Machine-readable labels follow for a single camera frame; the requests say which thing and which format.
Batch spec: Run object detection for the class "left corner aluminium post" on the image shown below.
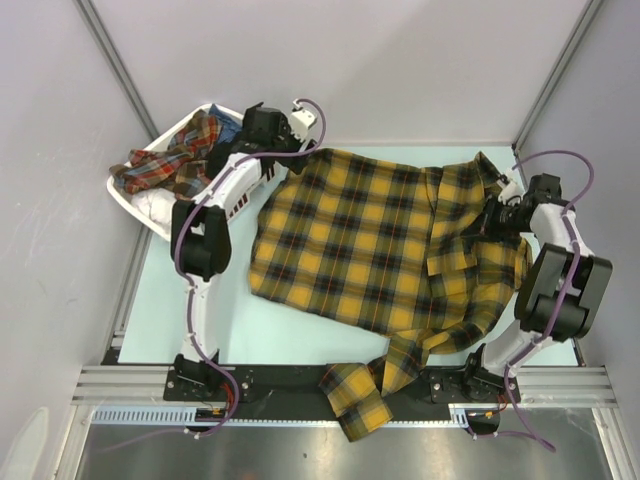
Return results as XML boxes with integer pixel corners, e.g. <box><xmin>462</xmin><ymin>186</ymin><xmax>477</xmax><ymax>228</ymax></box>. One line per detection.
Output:
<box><xmin>73</xmin><ymin>0</ymin><xmax>159</xmax><ymax>140</ymax></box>

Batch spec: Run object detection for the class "yellow plaid long sleeve shirt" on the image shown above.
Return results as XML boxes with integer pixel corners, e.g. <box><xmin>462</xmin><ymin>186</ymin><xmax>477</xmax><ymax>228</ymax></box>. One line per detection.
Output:
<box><xmin>248</xmin><ymin>149</ymin><xmax>532</xmax><ymax>442</ymax></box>

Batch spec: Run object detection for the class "white slotted cable duct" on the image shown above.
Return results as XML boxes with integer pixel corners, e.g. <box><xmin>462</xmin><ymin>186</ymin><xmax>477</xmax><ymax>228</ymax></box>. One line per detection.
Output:
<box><xmin>91</xmin><ymin>406</ymin><xmax>469</xmax><ymax>429</ymax></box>

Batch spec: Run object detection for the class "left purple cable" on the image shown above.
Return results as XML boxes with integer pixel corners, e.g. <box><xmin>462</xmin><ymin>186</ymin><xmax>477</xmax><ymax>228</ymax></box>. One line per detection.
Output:
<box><xmin>102</xmin><ymin>97</ymin><xmax>329</xmax><ymax>442</ymax></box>

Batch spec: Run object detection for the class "right corner aluminium post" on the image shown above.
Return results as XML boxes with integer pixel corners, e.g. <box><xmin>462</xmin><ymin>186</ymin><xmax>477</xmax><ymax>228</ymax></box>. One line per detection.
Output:
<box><xmin>511</xmin><ymin>0</ymin><xmax>606</xmax><ymax>155</ymax></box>

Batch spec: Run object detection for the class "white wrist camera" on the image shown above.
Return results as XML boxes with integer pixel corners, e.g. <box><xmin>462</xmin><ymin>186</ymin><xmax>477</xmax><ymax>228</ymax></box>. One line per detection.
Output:
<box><xmin>498</xmin><ymin>167</ymin><xmax>524</xmax><ymax>205</ymax></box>
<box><xmin>288</xmin><ymin>99</ymin><xmax>318</xmax><ymax>142</ymax></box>

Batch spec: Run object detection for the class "white plastic laundry basket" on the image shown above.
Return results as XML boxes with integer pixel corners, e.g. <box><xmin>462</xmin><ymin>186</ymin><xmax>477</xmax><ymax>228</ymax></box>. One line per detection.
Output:
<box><xmin>107</xmin><ymin>104</ymin><xmax>243</xmax><ymax>241</ymax></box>

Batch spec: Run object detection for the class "red plaid shirt in basket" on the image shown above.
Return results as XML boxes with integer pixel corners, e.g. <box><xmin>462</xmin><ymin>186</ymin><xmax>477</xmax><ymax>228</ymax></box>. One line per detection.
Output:
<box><xmin>109</xmin><ymin>110</ymin><xmax>222</xmax><ymax>199</ymax></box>

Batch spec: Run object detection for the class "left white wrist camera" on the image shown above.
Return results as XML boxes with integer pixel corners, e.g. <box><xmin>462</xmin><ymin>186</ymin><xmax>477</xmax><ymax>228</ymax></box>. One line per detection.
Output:
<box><xmin>288</xmin><ymin>99</ymin><xmax>318</xmax><ymax>142</ymax></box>

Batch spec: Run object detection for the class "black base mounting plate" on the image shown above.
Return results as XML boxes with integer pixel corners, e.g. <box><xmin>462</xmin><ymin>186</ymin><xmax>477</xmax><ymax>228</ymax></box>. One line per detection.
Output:
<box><xmin>163</xmin><ymin>357</ymin><xmax>520</xmax><ymax>423</ymax></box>

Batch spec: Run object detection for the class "aluminium frame rail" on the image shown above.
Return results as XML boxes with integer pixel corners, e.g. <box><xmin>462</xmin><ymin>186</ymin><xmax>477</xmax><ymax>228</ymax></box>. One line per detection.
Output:
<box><xmin>72</xmin><ymin>365</ymin><xmax>618</xmax><ymax>408</ymax></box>

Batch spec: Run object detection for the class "blue shirt in basket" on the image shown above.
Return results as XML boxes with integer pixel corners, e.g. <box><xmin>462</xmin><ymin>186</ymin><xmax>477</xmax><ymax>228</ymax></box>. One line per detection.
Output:
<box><xmin>209</xmin><ymin>104</ymin><xmax>242</xmax><ymax>144</ymax></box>

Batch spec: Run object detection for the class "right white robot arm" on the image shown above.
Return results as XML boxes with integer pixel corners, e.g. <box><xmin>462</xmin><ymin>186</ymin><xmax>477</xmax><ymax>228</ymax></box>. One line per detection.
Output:
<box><xmin>461</xmin><ymin>174</ymin><xmax>613</xmax><ymax>401</ymax></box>

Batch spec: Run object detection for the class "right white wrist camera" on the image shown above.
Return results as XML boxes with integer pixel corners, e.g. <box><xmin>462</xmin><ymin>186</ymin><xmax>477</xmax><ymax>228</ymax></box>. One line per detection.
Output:
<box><xmin>498</xmin><ymin>167</ymin><xmax>524</xmax><ymax>205</ymax></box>

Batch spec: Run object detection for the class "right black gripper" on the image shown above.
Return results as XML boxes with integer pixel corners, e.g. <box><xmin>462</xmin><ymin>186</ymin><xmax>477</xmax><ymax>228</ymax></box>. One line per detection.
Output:
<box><xmin>460</xmin><ymin>194</ymin><xmax>532</xmax><ymax>243</ymax></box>

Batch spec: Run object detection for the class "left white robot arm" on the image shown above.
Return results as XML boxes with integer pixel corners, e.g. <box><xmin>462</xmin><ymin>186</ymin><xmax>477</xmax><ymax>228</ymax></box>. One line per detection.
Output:
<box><xmin>167</xmin><ymin>99</ymin><xmax>326</xmax><ymax>400</ymax></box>

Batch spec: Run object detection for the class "white shirt in basket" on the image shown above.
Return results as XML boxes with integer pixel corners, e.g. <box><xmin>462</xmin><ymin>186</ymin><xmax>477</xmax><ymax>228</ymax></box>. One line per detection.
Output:
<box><xmin>131</xmin><ymin>189</ymin><xmax>176</xmax><ymax>229</ymax></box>

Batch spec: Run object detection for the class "corner aluminium post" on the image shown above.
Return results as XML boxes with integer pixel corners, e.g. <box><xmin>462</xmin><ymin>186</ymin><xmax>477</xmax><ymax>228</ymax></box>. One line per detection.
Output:
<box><xmin>511</xmin><ymin>0</ymin><xmax>606</xmax><ymax>155</ymax></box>
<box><xmin>73</xmin><ymin>0</ymin><xmax>159</xmax><ymax>140</ymax></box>

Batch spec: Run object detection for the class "black shirt in basket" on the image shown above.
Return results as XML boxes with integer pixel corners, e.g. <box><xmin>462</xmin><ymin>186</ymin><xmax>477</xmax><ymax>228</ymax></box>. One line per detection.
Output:
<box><xmin>205</xmin><ymin>102</ymin><xmax>266</xmax><ymax>180</ymax></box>

